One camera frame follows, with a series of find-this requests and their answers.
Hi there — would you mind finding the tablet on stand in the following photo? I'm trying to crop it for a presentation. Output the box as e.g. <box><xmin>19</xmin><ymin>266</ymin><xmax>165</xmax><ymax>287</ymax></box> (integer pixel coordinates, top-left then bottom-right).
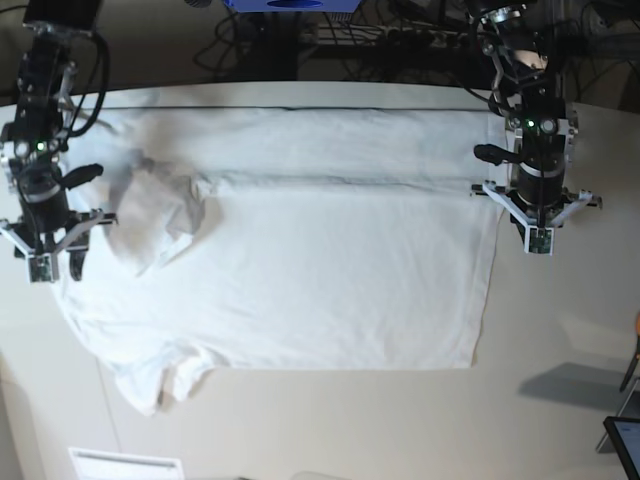
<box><xmin>596</xmin><ymin>416</ymin><xmax>639</xmax><ymax>480</ymax></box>

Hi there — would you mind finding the white T-shirt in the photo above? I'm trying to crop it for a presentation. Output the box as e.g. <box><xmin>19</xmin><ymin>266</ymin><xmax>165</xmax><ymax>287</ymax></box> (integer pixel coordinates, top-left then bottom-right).
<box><xmin>54</xmin><ymin>109</ymin><xmax>506</xmax><ymax>415</ymax></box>

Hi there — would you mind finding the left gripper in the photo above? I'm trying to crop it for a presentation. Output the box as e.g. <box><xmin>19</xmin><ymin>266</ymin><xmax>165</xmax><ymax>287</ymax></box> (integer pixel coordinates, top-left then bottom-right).
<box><xmin>472</xmin><ymin>144</ymin><xmax>603</xmax><ymax>230</ymax></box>

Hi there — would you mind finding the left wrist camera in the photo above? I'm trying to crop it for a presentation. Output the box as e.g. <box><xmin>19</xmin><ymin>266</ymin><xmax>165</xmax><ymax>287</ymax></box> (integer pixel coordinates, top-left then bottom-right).
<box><xmin>523</xmin><ymin>225</ymin><xmax>555</xmax><ymax>256</ymax></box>

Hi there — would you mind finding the black tripod leg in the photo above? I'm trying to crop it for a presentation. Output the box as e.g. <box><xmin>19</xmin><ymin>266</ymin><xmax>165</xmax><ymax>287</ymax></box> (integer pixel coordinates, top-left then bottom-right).
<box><xmin>619</xmin><ymin>339</ymin><xmax>640</xmax><ymax>392</ymax></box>

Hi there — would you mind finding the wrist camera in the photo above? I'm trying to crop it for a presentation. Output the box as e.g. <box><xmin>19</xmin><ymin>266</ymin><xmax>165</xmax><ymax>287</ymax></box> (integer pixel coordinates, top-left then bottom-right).
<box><xmin>523</xmin><ymin>225</ymin><xmax>555</xmax><ymax>256</ymax></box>
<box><xmin>26</xmin><ymin>253</ymin><xmax>59</xmax><ymax>283</ymax></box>

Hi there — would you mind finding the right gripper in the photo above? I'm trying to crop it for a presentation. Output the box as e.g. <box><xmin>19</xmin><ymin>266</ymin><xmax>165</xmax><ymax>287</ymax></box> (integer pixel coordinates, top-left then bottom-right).
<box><xmin>1</xmin><ymin>164</ymin><xmax>117</xmax><ymax>281</ymax></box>

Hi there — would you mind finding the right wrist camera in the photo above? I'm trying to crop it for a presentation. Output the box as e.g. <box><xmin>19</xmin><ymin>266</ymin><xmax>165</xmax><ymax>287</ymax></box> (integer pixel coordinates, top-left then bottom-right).
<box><xmin>26</xmin><ymin>253</ymin><xmax>59</xmax><ymax>283</ymax></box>

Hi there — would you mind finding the white paper sheet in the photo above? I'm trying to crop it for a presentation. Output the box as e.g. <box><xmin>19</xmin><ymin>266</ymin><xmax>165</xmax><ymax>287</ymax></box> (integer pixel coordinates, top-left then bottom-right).
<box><xmin>69</xmin><ymin>447</ymin><xmax>186</xmax><ymax>480</ymax></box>

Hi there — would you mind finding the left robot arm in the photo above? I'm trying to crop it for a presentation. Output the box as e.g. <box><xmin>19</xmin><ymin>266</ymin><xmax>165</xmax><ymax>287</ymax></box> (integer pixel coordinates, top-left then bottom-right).
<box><xmin>465</xmin><ymin>1</ymin><xmax>602</xmax><ymax>236</ymax></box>

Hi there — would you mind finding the blue box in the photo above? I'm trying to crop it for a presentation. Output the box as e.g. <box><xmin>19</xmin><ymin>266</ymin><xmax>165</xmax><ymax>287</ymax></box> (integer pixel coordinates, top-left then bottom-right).
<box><xmin>224</xmin><ymin>0</ymin><xmax>360</xmax><ymax>13</ymax></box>

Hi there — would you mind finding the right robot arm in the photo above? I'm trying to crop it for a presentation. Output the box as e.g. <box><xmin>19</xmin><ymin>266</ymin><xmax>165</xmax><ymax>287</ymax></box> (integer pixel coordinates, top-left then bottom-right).
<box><xmin>1</xmin><ymin>1</ymin><xmax>117</xmax><ymax>283</ymax></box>

